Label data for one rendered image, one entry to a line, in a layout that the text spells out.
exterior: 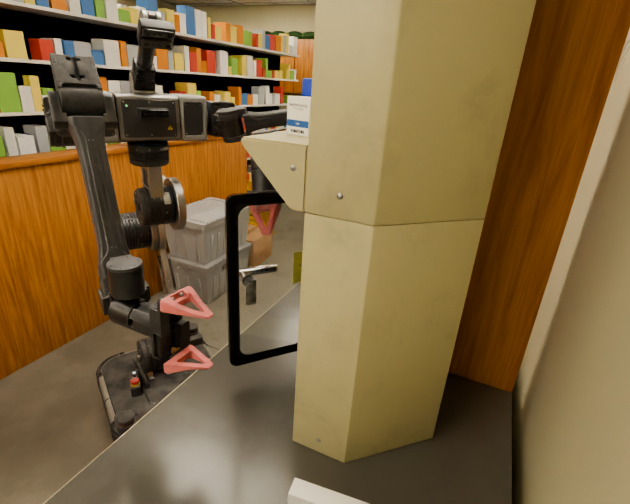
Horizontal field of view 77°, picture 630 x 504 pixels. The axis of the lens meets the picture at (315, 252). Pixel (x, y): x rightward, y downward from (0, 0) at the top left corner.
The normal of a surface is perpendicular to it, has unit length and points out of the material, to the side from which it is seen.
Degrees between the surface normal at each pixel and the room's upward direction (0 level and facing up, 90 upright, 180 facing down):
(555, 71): 90
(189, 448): 0
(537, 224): 90
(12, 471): 0
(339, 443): 90
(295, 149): 90
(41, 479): 0
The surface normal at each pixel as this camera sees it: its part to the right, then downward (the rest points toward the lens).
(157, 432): 0.06, -0.92
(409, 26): 0.34, 0.39
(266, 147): -0.42, 0.33
